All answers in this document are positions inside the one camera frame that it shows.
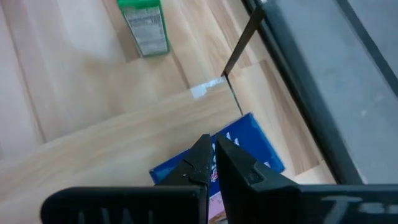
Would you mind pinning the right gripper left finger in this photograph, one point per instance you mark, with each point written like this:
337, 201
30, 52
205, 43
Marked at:
155, 205

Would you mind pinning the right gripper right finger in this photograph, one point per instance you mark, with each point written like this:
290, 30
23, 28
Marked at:
280, 205

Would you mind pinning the blue Frosted Flakes cereal box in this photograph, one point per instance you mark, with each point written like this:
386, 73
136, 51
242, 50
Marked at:
248, 140

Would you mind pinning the green Apple Jacks cereal box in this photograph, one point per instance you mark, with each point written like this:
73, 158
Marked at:
146, 31

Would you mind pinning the white tape strip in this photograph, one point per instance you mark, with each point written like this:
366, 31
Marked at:
206, 87

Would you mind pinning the black metal table frame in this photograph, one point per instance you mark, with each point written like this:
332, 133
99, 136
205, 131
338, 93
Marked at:
311, 109

